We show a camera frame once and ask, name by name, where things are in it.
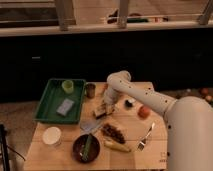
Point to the yellow banana piece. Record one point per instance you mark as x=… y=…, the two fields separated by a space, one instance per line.
x=116 y=146

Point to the white paper cup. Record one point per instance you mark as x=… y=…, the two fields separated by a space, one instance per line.
x=52 y=136

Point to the orange fruit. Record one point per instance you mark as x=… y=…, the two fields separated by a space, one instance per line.
x=144 y=112

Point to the dark brown bowl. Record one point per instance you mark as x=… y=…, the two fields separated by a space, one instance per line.
x=78 y=146

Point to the black stand leg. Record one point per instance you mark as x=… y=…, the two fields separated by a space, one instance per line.
x=3 y=148

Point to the grey folded cloth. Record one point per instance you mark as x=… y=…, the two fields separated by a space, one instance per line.
x=90 y=126

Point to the metal cup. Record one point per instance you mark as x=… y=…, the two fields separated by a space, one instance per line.
x=90 y=90

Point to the light green plastic cup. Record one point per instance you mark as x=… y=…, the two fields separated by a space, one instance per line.
x=68 y=86

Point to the grey sponge block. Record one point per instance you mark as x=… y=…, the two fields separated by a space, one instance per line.
x=65 y=107

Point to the green plastic tray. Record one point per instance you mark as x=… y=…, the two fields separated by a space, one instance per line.
x=53 y=97

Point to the green stick in bowl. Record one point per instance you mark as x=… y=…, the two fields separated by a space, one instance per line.
x=87 y=148

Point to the silver fork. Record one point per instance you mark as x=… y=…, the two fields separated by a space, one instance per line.
x=142 y=142

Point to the wooden board eraser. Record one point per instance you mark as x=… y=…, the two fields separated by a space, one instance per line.
x=100 y=111

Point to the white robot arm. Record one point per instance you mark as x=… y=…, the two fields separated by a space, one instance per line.
x=189 y=122

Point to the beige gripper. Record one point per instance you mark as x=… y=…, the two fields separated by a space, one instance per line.
x=109 y=108

